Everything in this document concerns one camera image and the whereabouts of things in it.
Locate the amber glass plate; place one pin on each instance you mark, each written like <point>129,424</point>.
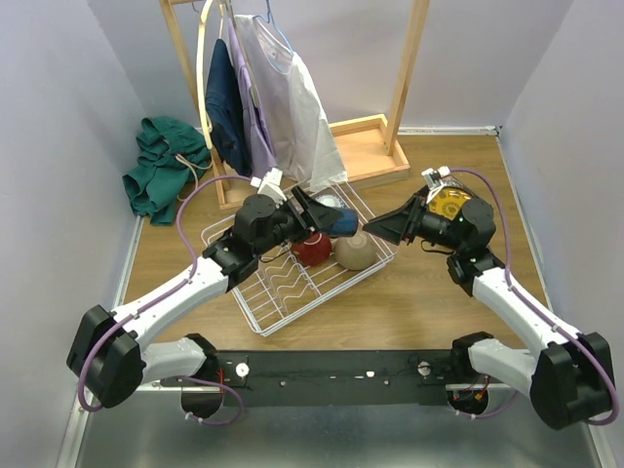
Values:
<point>448,202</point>

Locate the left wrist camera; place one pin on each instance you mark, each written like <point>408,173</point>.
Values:
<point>270,186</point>

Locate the blue white patterned bowl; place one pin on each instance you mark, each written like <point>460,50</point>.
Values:
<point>331,201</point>

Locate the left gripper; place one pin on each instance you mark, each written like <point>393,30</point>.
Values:
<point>302,217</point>

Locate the dark blue cup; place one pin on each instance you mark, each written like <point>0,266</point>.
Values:
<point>346,226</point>

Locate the navy blue garment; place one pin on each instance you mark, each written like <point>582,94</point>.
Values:
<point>224,107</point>

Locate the white t-shirt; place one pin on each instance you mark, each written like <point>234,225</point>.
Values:
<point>303,145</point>

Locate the wooden clothes rack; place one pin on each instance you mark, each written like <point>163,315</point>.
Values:
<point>369,145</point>

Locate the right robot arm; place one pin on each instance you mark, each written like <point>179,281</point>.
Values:
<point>567,375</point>

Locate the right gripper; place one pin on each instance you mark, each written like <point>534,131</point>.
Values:
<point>408,221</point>

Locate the white wire dish rack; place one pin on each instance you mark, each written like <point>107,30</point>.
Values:
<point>281,289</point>

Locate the blue wire hanger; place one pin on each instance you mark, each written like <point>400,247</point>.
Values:
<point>276,34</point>

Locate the lavender shirt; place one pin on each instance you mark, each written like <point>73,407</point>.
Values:
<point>256,135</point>

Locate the green hoodie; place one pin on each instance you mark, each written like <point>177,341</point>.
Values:
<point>172,154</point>

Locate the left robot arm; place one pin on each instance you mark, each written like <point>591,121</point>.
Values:
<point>113,352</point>

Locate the red bowl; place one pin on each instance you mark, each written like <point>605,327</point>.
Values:
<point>313,251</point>

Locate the black floral square plate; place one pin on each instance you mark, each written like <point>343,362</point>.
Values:
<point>452,181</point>

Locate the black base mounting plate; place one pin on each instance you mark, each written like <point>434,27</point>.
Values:
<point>339,378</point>

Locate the beige ceramic bowl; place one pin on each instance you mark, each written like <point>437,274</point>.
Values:
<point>355,253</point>

